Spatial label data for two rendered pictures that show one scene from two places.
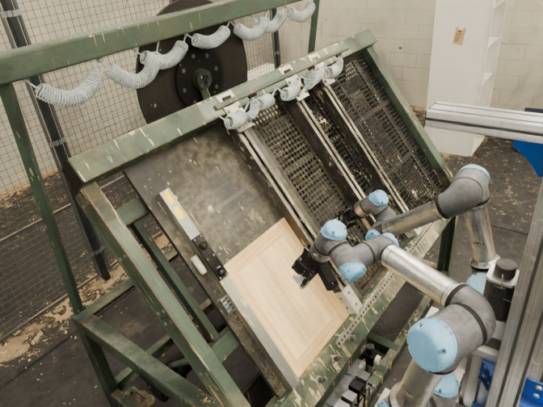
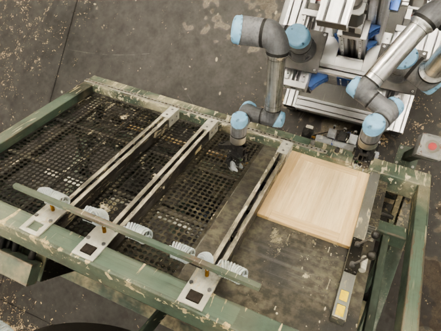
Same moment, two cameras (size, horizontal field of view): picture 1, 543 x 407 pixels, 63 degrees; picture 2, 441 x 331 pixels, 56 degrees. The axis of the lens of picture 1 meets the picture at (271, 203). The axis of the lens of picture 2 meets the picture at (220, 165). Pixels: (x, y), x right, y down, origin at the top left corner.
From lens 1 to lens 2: 1.54 m
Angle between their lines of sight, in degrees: 45
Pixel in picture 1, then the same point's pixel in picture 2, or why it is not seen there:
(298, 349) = (349, 177)
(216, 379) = (425, 219)
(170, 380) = (386, 279)
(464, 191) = (279, 31)
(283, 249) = (286, 206)
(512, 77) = not seen: outside the picture
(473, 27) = not seen: outside the picture
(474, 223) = not seen: hidden behind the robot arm
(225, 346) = (388, 227)
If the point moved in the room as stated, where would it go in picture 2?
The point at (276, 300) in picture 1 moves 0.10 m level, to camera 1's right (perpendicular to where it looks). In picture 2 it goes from (331, 199) to (323, 181)
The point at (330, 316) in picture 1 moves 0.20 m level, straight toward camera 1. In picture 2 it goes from (304, 161) to (341, 152)
